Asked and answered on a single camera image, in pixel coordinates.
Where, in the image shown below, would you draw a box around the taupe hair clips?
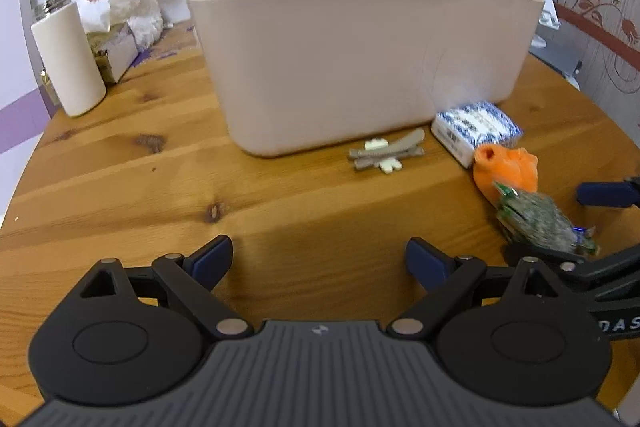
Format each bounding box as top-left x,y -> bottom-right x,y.
348,128 -> 425,173

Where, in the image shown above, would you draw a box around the orange cloth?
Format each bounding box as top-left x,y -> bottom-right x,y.
473,143 -> 538,207

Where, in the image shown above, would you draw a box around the blue white tissue pack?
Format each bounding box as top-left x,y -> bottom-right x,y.
431,101 -> 523,168

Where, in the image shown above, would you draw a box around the grey laptop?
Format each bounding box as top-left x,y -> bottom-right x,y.
529,41 -> 582,90

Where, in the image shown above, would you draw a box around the purple white headboard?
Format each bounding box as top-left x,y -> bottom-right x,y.
0,0 -> 58,153

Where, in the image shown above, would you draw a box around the tissue box with tissue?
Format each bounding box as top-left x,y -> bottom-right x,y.
87,23 -> 139,84

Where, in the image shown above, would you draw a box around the beige plastic storage basket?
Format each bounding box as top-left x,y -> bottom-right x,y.
186,0 -> 544,157

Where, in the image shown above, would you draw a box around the cream thermos bottle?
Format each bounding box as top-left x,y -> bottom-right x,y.
32,0 -> 106,117

